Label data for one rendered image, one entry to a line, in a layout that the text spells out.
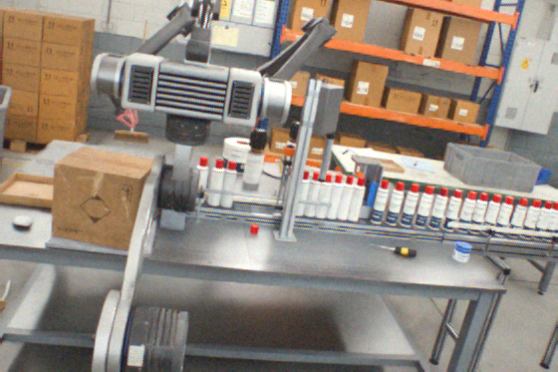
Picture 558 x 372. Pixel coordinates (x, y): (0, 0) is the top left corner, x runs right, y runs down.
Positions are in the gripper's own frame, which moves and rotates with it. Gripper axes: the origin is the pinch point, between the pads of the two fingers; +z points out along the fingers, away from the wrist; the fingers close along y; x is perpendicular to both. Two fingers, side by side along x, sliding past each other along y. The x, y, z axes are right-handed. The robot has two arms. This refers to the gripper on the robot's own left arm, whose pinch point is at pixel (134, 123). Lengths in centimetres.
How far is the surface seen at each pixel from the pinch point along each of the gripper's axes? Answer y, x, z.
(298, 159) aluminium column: -22, -53, 43
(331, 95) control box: -21, -76, 27
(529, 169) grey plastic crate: 115, -198, 183
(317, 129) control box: -22, -65, 36
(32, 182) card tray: 5, 55, -1
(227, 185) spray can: -8.2, -21.1, 41.7
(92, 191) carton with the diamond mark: -50, 13, 8
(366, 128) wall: 437, -151, 198
